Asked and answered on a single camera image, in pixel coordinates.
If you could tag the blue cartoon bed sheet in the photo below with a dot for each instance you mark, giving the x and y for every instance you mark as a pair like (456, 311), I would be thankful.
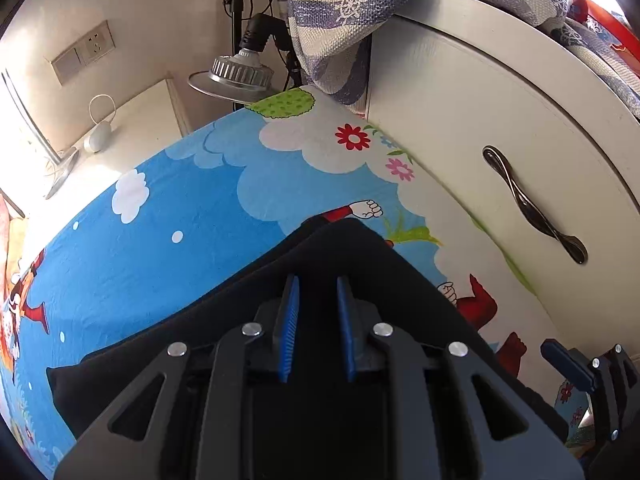
(193, 214)

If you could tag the white nightstand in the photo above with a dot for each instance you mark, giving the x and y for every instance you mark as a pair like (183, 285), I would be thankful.
(142, 127)

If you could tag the silver finned spot lamp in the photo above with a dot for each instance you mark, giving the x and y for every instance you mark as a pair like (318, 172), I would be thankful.
(243, 78)

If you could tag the black sweat pants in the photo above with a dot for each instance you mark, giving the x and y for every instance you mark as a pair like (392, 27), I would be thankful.
(297, 429)

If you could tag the white drawer cabinet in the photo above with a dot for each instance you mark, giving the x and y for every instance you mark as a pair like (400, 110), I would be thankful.
(532, 143)

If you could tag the white desk lamp stand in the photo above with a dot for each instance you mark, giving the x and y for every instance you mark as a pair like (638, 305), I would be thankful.
(63, 164)

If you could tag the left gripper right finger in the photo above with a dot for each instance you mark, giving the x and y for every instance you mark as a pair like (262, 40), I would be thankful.
(422, 412)

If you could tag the white charger with cable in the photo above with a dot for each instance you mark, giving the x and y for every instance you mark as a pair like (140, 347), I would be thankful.
(98, 138)

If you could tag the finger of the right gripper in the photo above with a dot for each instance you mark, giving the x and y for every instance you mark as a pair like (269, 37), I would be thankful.
(615, 403)
(570, 363)

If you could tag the striped blue white cloth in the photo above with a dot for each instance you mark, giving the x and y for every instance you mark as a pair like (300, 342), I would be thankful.
(332, 38)

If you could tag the dark metal drawer handle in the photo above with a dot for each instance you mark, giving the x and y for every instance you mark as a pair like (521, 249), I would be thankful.
(530, 211)

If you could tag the wall socket panel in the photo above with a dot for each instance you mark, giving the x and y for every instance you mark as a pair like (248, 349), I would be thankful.
(96, 43)

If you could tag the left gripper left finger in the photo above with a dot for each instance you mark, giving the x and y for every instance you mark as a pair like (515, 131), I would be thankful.
(183, 415)

